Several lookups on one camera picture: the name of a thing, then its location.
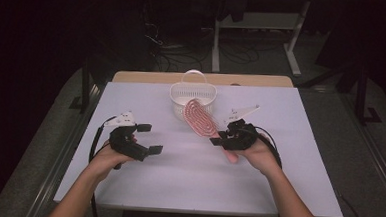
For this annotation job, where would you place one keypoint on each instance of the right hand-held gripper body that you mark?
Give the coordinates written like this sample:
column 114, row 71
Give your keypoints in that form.
column 241, row 136

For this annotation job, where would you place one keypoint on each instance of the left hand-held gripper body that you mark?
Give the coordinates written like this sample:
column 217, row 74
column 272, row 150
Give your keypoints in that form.
column 125, row 143

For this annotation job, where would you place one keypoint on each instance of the pink hairbrush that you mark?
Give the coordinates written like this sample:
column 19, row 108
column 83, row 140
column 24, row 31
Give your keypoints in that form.
column 197, row 117

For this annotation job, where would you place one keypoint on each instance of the white plastic basket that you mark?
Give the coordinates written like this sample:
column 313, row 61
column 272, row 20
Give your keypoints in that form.
column 182, row 89

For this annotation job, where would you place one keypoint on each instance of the person's left hand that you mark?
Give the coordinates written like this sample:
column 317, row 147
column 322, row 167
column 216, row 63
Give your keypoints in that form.
column 103, row 162

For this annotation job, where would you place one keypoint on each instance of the person's right hand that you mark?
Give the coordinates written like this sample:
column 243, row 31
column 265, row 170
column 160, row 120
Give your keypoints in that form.
column 263, row 155

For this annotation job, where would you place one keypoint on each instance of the wooden table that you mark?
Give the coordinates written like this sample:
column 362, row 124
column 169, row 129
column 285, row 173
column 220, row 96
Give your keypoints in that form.
column 142, row 76

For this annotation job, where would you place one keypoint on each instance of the black metal stand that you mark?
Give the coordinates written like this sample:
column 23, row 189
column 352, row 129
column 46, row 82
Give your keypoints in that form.
column 361, row 94
column 85, row 89

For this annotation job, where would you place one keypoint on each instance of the dark hanging cloth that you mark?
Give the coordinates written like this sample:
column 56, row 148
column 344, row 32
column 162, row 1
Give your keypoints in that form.
column 234, row 5

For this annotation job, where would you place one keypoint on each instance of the silver metal rail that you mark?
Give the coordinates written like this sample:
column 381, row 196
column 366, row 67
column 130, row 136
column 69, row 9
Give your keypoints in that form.
column 375, row 154
column 65, row 152

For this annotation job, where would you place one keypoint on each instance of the white metal desk frame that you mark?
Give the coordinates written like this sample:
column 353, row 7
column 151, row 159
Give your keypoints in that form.
column 259, row 20

